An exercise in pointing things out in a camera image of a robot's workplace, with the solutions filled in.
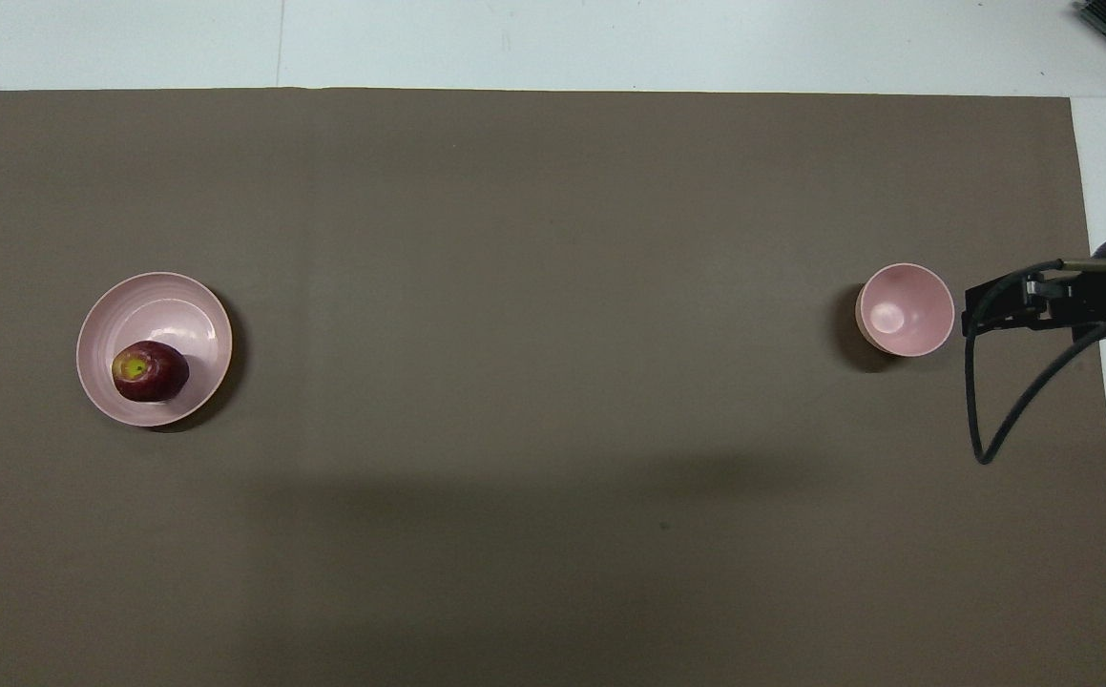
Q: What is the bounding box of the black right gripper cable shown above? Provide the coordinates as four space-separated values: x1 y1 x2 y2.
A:
964 258 1106 466

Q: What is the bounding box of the brown paper table mat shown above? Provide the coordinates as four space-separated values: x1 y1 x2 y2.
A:
0 88 1106 687

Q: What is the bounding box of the pink plate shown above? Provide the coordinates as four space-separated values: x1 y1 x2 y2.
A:
76 272 234 427

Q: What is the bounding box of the red apple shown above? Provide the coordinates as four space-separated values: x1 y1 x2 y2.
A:
112 341 191 404

